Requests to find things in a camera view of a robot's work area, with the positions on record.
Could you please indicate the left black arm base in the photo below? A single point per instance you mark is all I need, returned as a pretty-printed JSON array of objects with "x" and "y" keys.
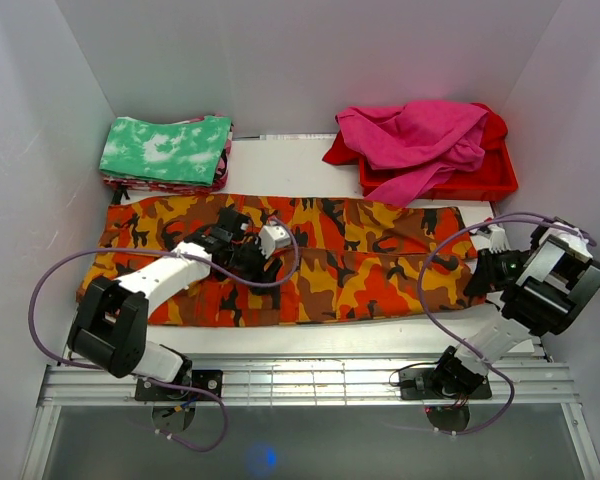
[{"x": 208, "y": 380}]

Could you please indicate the red plastic tray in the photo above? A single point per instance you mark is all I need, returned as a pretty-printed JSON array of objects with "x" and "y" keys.
[{"x": 492, "y": 182}]

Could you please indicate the orange camouflage trousers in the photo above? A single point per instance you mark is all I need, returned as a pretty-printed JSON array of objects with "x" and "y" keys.
[{"x": 354, "y": 260}]

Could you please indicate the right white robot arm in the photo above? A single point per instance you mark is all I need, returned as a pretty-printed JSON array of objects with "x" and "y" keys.
[{"x": 543, "y": 290}]

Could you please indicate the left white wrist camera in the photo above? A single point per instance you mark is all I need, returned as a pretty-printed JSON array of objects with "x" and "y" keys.
[{"x": 273, "y": 237}]

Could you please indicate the pink patterned folded trousers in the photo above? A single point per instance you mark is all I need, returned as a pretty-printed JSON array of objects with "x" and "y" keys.
[{"x": 224, "y": 160}]

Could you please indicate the red garment in tray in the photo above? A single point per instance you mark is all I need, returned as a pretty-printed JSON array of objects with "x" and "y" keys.
[{"x": 495, "y": 125}]

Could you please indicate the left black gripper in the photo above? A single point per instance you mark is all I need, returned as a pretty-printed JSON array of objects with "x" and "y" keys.
[{"x": 258, "y": 275}]

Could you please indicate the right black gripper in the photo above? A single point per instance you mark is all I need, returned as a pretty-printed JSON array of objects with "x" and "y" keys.
[{"x": 485, "y": 278}]

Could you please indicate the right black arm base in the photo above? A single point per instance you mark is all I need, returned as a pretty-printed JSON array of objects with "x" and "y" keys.
[{"x": 421, "y": 382}]

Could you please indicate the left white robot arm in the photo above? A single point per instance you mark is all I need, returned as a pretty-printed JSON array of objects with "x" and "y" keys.
[{"x": 110, "y": 327}]

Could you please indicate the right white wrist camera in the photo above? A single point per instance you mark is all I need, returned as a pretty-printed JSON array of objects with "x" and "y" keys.
[{"x": 495, "y": 235}]

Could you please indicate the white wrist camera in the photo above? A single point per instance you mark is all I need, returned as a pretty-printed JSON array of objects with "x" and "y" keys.
[
  {"x": 495, "y": 235},
  {"x": 273, "y": 237}
]

